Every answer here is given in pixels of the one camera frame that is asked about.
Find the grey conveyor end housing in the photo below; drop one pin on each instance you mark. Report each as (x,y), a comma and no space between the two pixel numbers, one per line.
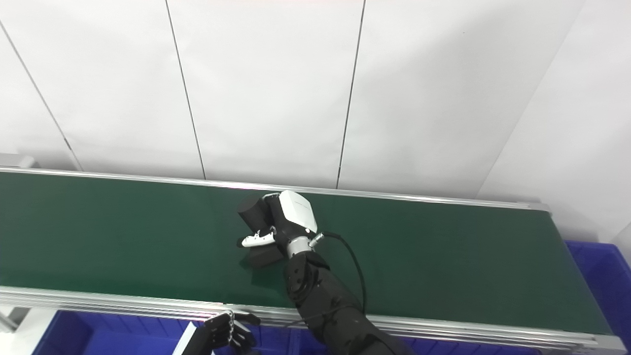
(17,161)

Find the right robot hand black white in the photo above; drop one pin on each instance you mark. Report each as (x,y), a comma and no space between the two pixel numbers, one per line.
(296,217)

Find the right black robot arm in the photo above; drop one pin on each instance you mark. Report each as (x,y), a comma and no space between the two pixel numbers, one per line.
(325,301)

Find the blue plastic bin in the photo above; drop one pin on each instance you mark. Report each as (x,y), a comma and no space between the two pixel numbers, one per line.
(98,335)
(443,347)
(601,281)

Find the black cylinder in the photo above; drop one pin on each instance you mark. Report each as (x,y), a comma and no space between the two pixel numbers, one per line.
(254,212)

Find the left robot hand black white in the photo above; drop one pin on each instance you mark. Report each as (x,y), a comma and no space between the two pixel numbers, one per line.
(217,335)

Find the aluminium conveyor support leg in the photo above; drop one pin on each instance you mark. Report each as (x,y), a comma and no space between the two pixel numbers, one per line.
(12,318)

